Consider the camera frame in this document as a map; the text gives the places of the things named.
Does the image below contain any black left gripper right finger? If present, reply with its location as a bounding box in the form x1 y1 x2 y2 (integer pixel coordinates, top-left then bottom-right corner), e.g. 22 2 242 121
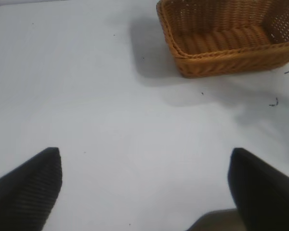
227 147 289 231

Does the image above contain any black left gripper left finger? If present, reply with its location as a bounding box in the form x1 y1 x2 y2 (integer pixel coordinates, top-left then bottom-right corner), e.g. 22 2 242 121
0 147 63 231

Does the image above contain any brown woven wicker basket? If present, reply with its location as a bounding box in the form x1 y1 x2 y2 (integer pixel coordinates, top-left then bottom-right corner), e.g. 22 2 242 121
156 0 289 78

